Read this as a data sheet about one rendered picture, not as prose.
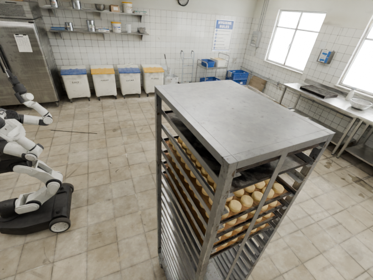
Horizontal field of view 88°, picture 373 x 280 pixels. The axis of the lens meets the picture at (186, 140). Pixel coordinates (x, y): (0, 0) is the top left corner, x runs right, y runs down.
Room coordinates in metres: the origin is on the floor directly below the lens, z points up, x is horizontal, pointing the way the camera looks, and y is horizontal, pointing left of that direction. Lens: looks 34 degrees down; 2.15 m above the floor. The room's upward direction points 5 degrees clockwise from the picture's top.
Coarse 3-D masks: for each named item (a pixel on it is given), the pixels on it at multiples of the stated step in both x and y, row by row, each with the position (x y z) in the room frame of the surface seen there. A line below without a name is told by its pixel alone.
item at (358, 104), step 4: (352, 100) 3.60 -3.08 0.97; (356, 100) 3.61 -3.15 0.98; (360, 100) 3.59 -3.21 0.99; (364, 100) 3.56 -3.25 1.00; (352, 104) 3.44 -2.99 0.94; (356, 104) 3.38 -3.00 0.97; (360, 104) 3.34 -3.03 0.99; (364, 104) 3.51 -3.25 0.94; (368, 104) 3.45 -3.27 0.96; (356, 108) 3.39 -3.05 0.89; (360, 108) 3.34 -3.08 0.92; (364, 108) 3.32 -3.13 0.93
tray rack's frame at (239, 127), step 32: (160, 96) 0.87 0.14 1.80; (192, 96) 0.85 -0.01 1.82; (224, 96) 0.89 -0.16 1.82; (256, 96) 0.93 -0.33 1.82; (192, 128) 0.58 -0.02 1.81; (224, 128) 0.58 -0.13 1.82; (256, 128) 0.60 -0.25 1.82; (288, 128) 0.62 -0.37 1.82; (320, 128) 0.65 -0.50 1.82; (224, 160) 0.41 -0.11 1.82; (256, 160) 0.44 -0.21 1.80; (224, 192) 0.40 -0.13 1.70; (160, 256) 0.90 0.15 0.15; (256, 256) 0.62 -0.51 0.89
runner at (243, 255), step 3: (237, 246) 0.74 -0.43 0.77; (237, 249) 0.71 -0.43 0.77; (243, 252) 0.69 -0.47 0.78; (240, 255) 0.68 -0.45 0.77; (243, 255) 0.68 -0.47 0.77; (246, 255) 0.67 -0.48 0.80; (243, 258) 0.66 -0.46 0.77; (246, 258) 0.66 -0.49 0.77; (246, 261) 0.64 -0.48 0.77; (249, 261) 0.64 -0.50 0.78; (246, 264) 0.62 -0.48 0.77; (249, 264) 0.62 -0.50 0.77; (252, 264) 0.61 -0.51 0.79; (249, 267) 0.60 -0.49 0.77
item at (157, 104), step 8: (160, 104) 0.94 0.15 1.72; (160, 112) 0.94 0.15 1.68; (160, 120) 0.94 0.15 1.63; (160, 128) 0.94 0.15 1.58; (160, 136) 0.94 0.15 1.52; (160, 144) 0.94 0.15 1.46; (160, 152) 0.94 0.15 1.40; (160, 160) 0.94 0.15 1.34; (160, 168) 0.94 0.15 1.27; (160, 176) 0.94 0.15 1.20; (160, 184) 0.94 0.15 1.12; (160, 192) 0.94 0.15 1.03; (160, 200) 0.94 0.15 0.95; (160, 208) 0.94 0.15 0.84; (160, 216) 0.94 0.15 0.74; (160, 224) 0.94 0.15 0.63; (160, 232) 0.94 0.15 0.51; (160, 240) 0.94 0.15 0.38; (160, 248) 0.94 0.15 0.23
